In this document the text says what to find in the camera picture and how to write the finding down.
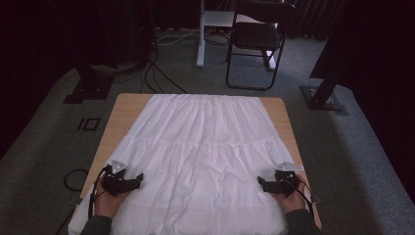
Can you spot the white desk frame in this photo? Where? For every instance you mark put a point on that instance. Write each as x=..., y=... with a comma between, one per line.
x=204, y=32

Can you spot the white skirt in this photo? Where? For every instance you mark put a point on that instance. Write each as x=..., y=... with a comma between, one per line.
x=202, y=147

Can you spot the person's right hand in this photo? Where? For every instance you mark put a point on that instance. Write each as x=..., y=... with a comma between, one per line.
x=293, y=200

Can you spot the black slanted stand with base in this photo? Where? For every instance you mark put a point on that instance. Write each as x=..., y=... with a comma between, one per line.
x=323, y=98

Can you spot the black folding chair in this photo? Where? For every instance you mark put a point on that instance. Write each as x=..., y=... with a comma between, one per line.
x=257, y=36

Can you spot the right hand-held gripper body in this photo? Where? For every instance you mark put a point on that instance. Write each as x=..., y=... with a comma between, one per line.
x=283, y=182

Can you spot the dark curtain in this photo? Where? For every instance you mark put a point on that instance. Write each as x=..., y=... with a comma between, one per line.
x=313, y=19

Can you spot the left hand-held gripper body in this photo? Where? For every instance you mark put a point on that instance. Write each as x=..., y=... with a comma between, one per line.
x=115, y=182

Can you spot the person's left hand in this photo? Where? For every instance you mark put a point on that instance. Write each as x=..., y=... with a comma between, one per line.
x=107, y=202

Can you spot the black stand with base plate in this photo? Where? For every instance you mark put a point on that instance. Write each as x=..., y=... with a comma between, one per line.
x=89, y=88

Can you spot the black tape floor marking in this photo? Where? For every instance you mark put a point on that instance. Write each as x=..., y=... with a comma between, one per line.
x=88, y=124

